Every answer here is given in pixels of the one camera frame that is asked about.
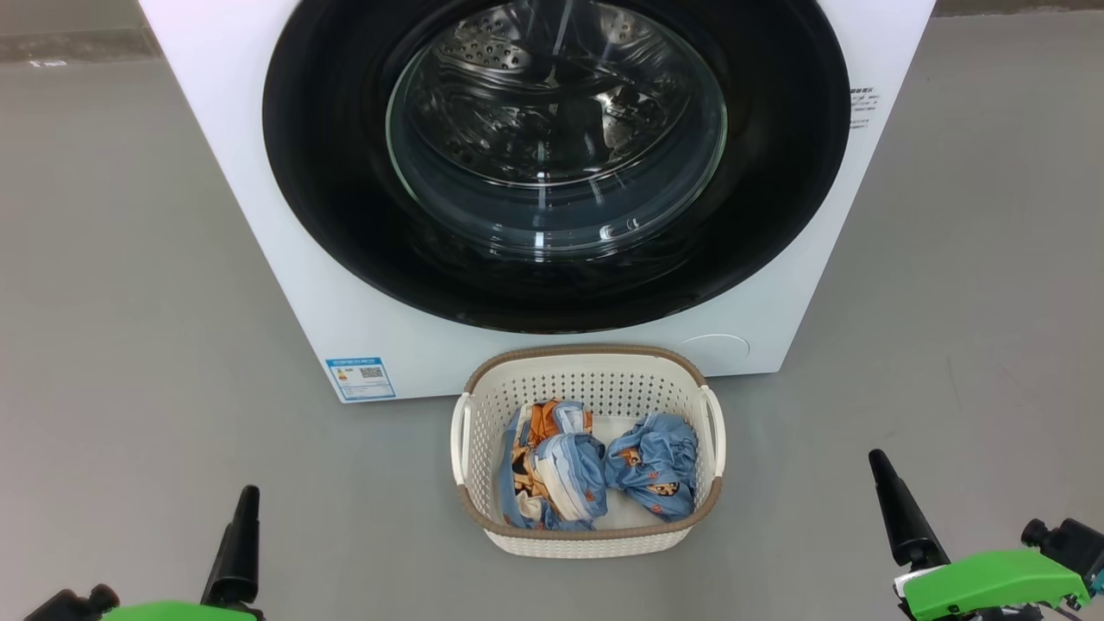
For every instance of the small blue printed garment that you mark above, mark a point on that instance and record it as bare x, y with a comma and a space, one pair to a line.
655, 466

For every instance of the stainless steel washing machine drum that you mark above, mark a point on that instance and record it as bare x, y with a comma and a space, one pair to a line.
552, 95

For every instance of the cream perforated laundry basket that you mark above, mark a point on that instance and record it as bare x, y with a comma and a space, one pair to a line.
595, 388

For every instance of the black round glass washer door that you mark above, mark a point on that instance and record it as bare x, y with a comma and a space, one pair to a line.
345, 216

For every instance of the large blue orange printed garment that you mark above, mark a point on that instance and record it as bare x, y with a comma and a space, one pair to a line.
561, 474

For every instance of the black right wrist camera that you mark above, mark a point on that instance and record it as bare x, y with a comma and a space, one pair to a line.
1074, 545

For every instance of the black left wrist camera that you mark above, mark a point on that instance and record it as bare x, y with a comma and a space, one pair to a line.
73, 605

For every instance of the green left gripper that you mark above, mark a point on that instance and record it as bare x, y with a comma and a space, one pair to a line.
181, 612

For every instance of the blue energy label sticker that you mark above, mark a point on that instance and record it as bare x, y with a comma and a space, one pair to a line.
360, 379

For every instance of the round white filter cover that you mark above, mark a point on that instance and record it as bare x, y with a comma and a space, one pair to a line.
712, 355

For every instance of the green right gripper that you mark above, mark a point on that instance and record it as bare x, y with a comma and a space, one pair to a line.
992, 582

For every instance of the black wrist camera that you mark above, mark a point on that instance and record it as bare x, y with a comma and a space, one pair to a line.
73, 605
1074, 545

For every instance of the white front-load washing machine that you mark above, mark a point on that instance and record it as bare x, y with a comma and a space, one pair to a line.
259, 259

